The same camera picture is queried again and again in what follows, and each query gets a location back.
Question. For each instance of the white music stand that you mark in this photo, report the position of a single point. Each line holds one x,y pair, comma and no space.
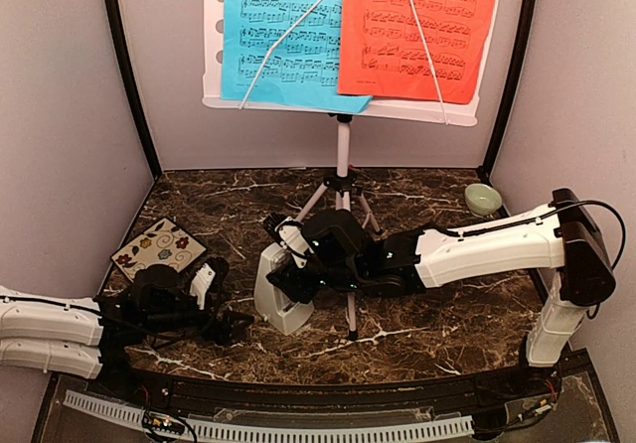
216,28

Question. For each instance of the white metronome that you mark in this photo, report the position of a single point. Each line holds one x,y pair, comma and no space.
270,302

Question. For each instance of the floral square plate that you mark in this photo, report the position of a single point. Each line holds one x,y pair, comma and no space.
164,242

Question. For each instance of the pale green bowl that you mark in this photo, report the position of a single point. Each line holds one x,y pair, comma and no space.
482,200

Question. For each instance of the black front rail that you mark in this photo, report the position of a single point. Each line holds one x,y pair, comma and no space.
380,371

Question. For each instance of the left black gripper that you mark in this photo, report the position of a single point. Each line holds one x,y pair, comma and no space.
223,336

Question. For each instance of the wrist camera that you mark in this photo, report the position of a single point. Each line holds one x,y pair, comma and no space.
212,272
286,231

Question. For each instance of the blue sheet music page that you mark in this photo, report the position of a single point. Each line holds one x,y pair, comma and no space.
285,52

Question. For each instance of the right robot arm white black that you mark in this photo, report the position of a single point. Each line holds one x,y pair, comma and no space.
333,250

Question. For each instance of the red sheet music page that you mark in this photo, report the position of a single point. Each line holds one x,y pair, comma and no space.
414,49

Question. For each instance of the left black frame post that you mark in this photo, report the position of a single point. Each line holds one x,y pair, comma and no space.
118,38

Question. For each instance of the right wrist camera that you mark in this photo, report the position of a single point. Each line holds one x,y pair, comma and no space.
286,231

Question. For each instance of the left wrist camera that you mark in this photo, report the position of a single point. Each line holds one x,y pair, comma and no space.
212,272

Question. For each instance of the black frame post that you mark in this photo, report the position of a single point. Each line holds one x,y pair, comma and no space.
513,77
118,38

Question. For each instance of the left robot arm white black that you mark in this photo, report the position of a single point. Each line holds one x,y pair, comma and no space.
84,336

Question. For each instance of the right black frame post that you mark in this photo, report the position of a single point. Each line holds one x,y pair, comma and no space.
513,77

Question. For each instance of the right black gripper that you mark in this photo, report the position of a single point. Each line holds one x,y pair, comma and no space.
289,284

